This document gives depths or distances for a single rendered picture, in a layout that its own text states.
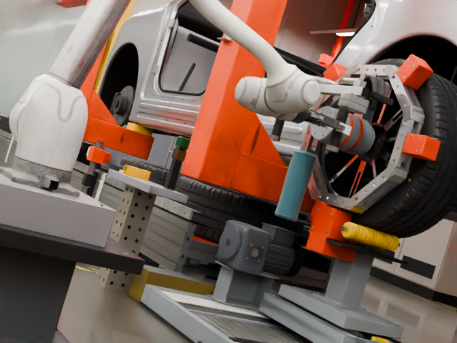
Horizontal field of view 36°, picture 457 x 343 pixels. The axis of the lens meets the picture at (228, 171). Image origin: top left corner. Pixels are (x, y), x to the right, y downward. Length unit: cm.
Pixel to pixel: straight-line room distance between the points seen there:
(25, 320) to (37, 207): 31
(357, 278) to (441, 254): 476
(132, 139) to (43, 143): 292
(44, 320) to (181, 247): 116
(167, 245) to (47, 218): 134
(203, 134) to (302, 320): 83
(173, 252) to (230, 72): 79
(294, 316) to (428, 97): 93
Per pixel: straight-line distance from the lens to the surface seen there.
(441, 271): 743
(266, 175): 294
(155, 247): 311
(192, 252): 294
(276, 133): 260
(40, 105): 185
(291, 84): 198
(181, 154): 264
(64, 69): 207
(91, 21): 210
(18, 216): 172
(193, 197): 317
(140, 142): 476
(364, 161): 268
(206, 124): 283
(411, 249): 772
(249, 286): 296
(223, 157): 281
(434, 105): 250
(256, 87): 209
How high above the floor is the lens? 56
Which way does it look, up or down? 1 degrees up
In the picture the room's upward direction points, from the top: 17 degrees clockwise
